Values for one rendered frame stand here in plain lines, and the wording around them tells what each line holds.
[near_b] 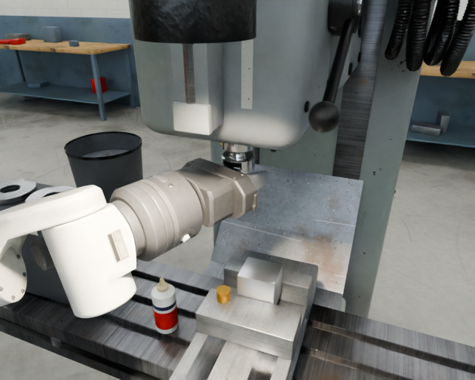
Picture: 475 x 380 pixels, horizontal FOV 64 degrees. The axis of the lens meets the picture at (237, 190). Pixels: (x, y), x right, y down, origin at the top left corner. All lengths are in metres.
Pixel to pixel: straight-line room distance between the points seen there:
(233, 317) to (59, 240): 0.30
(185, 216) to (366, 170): 0.55
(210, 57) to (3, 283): 0.29
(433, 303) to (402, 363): 1.64
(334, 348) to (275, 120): 0.44
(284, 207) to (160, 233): 0.55
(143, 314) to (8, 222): 0.42
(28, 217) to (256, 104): 0.24
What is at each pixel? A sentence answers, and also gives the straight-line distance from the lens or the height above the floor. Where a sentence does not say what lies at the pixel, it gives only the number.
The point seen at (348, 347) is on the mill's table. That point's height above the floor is 0.93.
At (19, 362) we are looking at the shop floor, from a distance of 2.11.
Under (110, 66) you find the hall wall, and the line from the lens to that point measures 6.09.
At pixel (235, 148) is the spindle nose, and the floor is 1.29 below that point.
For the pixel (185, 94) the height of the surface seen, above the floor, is 1.38.
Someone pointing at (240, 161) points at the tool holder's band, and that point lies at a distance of 0.50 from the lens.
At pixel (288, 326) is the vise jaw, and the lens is 0.58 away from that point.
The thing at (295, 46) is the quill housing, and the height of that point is 1.42.
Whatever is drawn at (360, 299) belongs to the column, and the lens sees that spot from 1.09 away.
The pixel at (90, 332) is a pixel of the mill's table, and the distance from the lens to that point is 0.76.
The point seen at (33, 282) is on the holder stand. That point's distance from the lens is 0.85.
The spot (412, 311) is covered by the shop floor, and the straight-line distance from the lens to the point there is 2.26.
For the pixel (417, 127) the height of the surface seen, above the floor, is 0.28.
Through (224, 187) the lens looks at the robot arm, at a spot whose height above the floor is 1.26.
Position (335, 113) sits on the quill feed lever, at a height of 1.37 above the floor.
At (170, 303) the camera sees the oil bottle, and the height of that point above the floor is 1.00.
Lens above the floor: 1.46
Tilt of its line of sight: 27 degrees down
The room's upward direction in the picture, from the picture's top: straight up
